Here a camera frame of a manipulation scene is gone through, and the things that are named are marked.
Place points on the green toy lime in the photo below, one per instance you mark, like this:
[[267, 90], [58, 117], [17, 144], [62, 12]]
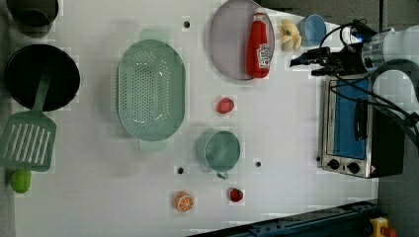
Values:
[[21, 181]]

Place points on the red toy strawberry lower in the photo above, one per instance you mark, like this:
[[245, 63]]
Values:
[[235, 195]]

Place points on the yellow red emergency button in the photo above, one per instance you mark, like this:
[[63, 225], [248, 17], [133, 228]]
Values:
[[381, 228]]

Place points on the peeled toy banana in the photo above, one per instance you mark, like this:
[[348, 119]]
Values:
[[291, 38]]

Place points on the green metal mug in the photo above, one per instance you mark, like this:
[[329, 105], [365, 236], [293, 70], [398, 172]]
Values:
[[220, 150]]

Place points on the black round pan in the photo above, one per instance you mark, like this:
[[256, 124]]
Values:
[[26, 67]]

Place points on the red ketchup bottle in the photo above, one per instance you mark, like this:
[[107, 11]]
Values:
[[258, 54]]

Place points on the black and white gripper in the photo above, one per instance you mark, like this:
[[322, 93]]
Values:
[[347, 61]]

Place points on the red toy strawberry upper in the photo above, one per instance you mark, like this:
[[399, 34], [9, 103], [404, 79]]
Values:
[[225, 106]]

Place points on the grey round plate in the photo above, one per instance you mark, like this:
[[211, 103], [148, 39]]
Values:
[[229, 33]]

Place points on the dark cup top left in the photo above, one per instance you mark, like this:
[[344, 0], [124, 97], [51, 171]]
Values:
[[34, 18]]

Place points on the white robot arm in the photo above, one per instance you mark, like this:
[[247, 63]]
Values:
[[374, 54]]

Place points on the toy orange half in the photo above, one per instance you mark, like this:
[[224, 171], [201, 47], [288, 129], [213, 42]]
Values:
[[184, 202]]

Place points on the toaster oven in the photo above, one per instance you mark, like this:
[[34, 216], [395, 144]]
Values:
[[358, 140]]

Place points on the red toy strawberry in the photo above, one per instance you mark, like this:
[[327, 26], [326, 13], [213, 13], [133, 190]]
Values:
[[225, 106], [235, 195]]

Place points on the green slotted spatula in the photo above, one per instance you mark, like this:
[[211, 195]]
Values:
[[28, 138]]

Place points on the green perforated colander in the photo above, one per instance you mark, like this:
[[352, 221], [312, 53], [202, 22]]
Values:
[[151, 90]]

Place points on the blue bowl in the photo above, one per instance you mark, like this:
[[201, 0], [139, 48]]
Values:
[[312, 30]]

